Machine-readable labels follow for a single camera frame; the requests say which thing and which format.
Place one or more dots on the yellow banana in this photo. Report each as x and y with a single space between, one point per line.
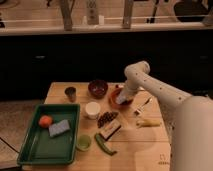
147 123

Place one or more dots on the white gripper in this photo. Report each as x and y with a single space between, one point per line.
128 92

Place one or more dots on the brown white box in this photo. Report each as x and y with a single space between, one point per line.
110 129

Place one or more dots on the blue sponge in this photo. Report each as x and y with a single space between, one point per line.
59 128

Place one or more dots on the green plastic cup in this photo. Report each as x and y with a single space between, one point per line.
83 143

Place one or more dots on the green plastic tray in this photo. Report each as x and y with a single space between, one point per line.
39 148

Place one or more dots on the dark grape bunch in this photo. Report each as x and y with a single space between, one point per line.
105 118

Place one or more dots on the orange fruit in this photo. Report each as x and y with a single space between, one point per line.
45 121

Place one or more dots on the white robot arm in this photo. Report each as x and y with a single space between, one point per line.
192 137

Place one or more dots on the red bowl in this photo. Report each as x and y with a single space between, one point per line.
112 100

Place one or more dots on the dark metal cup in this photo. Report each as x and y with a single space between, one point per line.
70 92

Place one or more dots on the dark brown bowl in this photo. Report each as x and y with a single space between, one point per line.
98 88

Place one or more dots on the white cup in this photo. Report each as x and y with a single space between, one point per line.
92 110

